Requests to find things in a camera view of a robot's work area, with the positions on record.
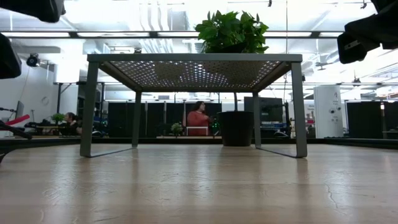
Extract grey desk monitor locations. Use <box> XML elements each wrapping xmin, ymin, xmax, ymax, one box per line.
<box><xmin>15</xmin><ymin>100</ymin><xmax>25</xmax><ymax>119</ymax></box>

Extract red flat object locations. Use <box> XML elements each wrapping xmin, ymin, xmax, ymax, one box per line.
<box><xmin>5</xmin><ymin>114</ymin><xmax>31</xmax><ymax>126</ymax></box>

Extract white cylindrical column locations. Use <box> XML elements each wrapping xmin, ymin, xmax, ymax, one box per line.
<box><xmin>313</xmin><ymin>85</ymin><xmax>345</xmax><ymax>139</ymax></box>

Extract black room divider panel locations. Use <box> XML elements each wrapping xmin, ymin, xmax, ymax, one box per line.
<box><xmin>107</xmin><ymin>101</ymin><xmax>223</xmax><ymax>138</ymax></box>
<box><xmin>346</xmin><ymin>100</ymin><xmax>398</xmax><ymax>139</ymax></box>

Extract small green desk plant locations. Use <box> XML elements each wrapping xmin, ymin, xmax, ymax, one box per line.
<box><xmin>51</xmin><ymin>113</ymin><xmax>66</xmax><ymax>125</ymax></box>

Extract person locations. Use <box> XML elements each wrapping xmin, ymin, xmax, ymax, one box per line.
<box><xmin>186</xmin><ymin>100</ymin><xmax>215</xmax><ymax>137</ymax></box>
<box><xmin>58</xmin><ymin>111</ymin><xmax>83</xmax><ymax>136</ymax></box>

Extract black monitor screen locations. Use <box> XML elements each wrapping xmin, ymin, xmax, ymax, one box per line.
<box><xmin>243</xmin><ymin>96</ymin><xmax>284</xmax><ymax>124</ymax></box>

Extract green leafy plant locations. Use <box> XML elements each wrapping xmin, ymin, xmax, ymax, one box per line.
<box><xmin>195</xmin><ymin>10</ymin><xmax>270</xmax><ymax>112</ymax></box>

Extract black plant pot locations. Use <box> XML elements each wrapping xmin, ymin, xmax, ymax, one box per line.
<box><xmin>216</xmin><ymin>111</ymin><xmax>255</xmax><ymax>147</ymax></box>

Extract grey perforated metal shelf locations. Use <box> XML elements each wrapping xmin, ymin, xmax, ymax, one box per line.
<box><xmin>79</xmin><ymin>53</ymin><xmax>308</xmax><ymax>159</ymax></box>

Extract small pale green plant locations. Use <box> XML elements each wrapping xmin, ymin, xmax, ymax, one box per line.
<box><xmin>170</xmin><ymin>122</ymin><xmax>184</xmax><ymax>138</ymax></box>

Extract black ceiling camera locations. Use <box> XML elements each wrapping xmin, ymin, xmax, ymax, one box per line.
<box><xmin>25</xmin><ymin>54</ymin><xmax>41</xmax><ymax>68</ymax></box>

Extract black metal post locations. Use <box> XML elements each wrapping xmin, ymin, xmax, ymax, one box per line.
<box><xmin>53</xmin><ymin>82</ymin><xmax>74</xmax><ymax>114</ymax></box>

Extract black diagonal frame strut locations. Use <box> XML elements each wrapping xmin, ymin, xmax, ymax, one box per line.
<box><xmin>0</xmin><ymin>119</ymin><xmax>33</xmax><ymax>140</ymax></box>

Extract long ceiling light rail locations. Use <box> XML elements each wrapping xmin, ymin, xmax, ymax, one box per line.
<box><xmin>0</xmin><ymin>30</ymin><xmax>345</xmax><ymax>39</ymax></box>

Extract small white frame table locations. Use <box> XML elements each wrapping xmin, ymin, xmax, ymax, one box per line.
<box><xmin>185</xmin><ymin>126</ymin><xmax>210</xmax><ymax>137</ymax></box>

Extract black table frame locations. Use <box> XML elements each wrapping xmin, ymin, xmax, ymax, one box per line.
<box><xmin>0</xmin><ymin>135</ymin><xmax>398</xmax><ymax>150</ymax></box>

